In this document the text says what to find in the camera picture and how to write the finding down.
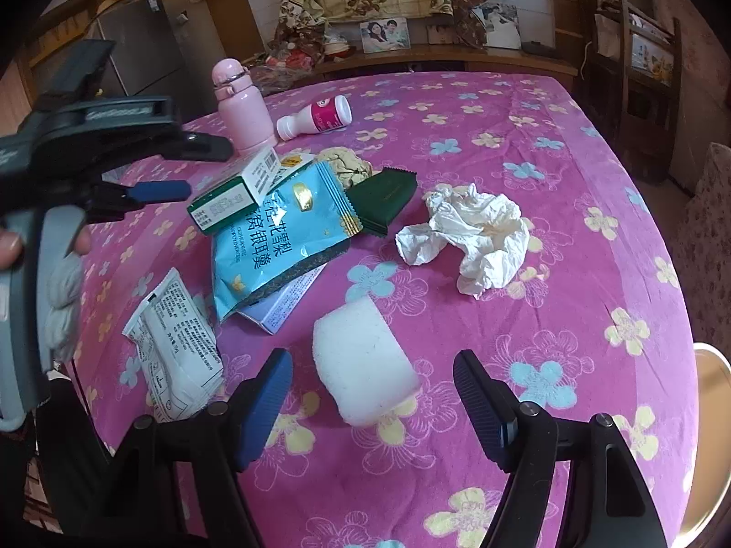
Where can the silver refrigerator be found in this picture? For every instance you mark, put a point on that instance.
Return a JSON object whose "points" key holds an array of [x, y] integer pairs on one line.
{"points": [[143, 51]]}

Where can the dark green packet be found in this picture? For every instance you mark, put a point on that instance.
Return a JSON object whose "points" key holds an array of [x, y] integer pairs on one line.
{"points": [[382, 200]]}

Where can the beige crumpled paper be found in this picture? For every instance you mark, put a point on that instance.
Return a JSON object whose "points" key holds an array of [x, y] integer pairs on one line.
{"points": [[342, 162]]}

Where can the person's left hand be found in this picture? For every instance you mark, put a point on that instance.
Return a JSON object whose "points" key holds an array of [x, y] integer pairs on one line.
{"points": [[8, 248]]}

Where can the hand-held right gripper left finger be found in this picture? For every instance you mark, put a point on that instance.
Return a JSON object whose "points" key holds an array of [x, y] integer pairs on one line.
{"points": [[265, 405]]}

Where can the pink floral tablecloth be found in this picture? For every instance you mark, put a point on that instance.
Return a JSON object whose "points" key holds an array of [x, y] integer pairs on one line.
{"points": [[571, 297]]}

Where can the white foam block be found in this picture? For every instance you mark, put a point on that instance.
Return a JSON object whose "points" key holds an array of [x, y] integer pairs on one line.
{"points": [[360, 359]]}

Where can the wooden chair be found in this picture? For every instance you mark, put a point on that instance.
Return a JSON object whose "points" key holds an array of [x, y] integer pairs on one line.
{"points": [[628, 97]]}

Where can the beige floral seat cover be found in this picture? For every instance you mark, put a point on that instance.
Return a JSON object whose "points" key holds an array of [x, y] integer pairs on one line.
{"points": [[708, 228]]}

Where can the pink insulated bottle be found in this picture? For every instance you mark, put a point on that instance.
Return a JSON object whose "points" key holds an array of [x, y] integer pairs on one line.
{"points": [[243, 120]]}

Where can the white tissue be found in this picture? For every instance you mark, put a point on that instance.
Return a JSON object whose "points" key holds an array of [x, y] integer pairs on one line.
{"points": [[485, 251]]}

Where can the white round bin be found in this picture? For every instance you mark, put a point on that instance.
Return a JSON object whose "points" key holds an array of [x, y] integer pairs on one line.
{"points": [[708, 439]]}

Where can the white bottle with pink label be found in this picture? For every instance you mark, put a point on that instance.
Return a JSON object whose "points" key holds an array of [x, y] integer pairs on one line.
{"points": [[320, 117]]}

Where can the blue snack packet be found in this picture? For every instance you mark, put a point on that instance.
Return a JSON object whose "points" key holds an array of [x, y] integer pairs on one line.
{"points": [[268, 262]]}

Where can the red patterned bag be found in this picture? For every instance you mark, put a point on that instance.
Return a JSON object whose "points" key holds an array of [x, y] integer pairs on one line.
{"points": [[285, 60]]}

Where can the pink floral wall curtain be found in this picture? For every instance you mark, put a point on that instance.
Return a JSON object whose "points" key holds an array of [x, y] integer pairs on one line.
{"points": [[702, 68]]}

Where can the white printed packet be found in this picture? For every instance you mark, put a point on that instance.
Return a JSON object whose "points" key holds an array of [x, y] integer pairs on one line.
{"points": [[171, 354]]}

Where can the green and white medicine box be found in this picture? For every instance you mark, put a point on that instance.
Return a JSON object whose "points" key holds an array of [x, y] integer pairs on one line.
{"points": [[240, 182]]}

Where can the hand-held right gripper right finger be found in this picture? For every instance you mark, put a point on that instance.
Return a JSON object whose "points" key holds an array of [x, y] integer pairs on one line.
{"points": [[484, 405]]}

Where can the unframed leaning photo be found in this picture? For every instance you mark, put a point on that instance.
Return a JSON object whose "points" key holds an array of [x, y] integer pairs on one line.
{"points": [[502, 28]]}

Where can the wooden shelf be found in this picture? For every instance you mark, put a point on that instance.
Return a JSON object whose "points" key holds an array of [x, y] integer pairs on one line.
{"points": [[445, 57]]}

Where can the framed photo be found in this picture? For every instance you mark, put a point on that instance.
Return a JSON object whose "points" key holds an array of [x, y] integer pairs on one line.
{"points": [[385, 34]]}

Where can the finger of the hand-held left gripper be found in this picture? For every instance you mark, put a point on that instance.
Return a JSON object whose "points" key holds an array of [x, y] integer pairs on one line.
{"points": [[200, 147], [163, 189]]}

